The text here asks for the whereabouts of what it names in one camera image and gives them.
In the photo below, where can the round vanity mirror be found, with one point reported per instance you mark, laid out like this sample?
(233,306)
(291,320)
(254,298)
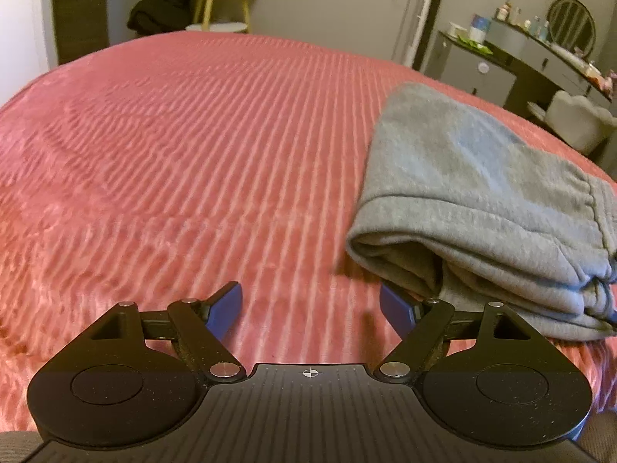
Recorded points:
(572,26)

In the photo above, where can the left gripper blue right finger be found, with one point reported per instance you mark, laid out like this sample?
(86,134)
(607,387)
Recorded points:
(421,325)

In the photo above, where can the grey small cabinet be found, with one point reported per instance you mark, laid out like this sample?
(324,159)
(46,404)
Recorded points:
(456,65)

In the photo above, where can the white blue canister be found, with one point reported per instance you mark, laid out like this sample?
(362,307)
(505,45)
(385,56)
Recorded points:
(479,28)

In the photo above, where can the black bag on floor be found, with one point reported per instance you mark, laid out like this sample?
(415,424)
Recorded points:
(154,17)

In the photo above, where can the grey sweatpants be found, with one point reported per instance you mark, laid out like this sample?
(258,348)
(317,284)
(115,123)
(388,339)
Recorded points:
(456,206)

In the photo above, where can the dark wooden door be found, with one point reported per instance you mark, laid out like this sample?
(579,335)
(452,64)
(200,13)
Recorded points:
(80,28)

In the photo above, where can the white tower fan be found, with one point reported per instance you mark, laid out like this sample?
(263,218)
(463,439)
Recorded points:
(415,32)

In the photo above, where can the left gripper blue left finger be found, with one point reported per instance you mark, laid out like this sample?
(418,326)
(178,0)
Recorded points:
(201,326)

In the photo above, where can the white fluffy chair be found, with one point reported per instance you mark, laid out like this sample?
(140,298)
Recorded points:
(576,121)

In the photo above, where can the grey vanity desk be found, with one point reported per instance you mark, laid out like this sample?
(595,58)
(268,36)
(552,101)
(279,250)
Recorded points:
(540,70)

